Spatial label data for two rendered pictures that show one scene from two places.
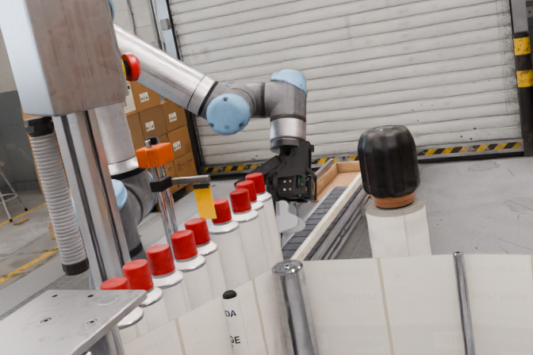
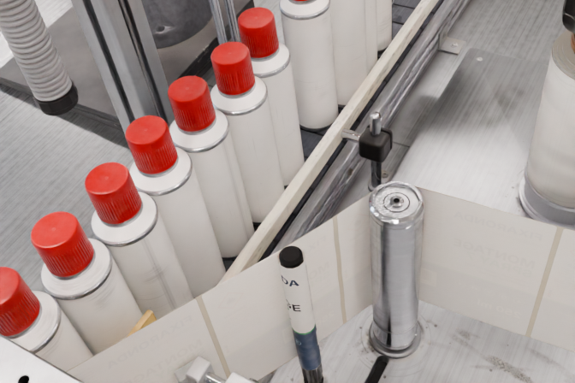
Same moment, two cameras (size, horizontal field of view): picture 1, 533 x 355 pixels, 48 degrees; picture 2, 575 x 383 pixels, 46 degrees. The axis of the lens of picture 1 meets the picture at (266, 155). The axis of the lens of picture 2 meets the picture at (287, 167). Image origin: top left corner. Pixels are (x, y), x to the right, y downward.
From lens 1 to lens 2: 38 cm
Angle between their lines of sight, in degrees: 37
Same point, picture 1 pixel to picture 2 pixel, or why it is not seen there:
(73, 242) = (44, 70)
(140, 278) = (154, 156)
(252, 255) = (345, 43)
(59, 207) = (11, 20)
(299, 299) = (406, 252)
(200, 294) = (253, 143)
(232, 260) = (312, 56)
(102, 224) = (103, 3)
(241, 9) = not seen: outside the picture
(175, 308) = (213, 175)
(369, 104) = not seen: outside the picture
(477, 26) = not seen: outside the picture
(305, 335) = (405, 289)
